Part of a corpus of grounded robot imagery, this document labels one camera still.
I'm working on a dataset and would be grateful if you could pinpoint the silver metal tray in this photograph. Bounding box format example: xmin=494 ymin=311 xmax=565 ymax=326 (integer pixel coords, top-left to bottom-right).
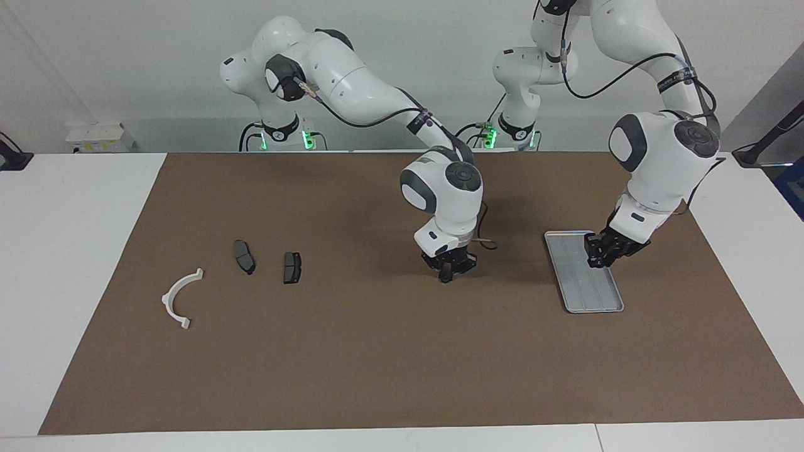
xmin=544 ymin=230 xmax=625 ymax=314

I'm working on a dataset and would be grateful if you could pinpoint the brown table mat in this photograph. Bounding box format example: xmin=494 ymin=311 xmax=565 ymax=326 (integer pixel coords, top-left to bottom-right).
xmin=38 ymin=151 xmax=804 ymax=435

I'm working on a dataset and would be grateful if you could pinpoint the blue box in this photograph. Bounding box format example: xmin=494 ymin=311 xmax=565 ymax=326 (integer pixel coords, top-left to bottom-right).
xmin=774 ymin=157 xmax=804 ymax=220

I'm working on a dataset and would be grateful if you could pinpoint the curved dark grey brake pad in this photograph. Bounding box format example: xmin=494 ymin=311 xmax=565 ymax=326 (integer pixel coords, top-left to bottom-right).
xmin=234 ymin=240 xmax=256 ymax=276

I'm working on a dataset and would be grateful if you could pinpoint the black base cable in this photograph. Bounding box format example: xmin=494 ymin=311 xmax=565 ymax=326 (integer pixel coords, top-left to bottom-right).
xmin=448 ymin=91 xmax=507 ymax=149

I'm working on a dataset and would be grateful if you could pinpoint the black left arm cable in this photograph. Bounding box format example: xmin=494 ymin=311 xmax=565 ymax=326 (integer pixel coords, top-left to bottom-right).
xmin=531 ymin=0 xmax=723 ymax=208

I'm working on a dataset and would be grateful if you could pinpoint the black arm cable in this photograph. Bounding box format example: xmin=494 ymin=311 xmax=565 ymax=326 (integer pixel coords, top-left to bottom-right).
xmin=295 ymin=78 xmax=500 ymax=252
xmin=531 ymin=0 xmax=723 ymax=208

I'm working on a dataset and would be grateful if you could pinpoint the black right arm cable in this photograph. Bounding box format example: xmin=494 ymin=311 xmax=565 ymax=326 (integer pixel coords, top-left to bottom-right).
xmin=295 ymin=78 xmax=500 ymax=252

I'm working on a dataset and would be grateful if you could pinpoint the black camera stand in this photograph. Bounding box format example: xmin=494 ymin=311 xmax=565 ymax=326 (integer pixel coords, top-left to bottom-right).
xmin=732 ymin=100 xmax=804 ymax=168

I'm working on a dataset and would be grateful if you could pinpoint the white curved plastic bracket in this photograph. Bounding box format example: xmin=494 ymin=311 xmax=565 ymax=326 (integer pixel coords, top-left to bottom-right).
xmin=161 ymin=268 xmax=205 ymax=330

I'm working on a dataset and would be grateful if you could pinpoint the white wall socket box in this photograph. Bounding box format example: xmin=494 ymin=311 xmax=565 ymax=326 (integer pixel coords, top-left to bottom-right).
xmin=66 ymin=122 xmax=134 ymax=153

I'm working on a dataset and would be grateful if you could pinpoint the black clamp mount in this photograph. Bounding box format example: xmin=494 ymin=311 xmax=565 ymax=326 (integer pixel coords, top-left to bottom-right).
xmin=0 ymin=132 xmax=33 ymax=171

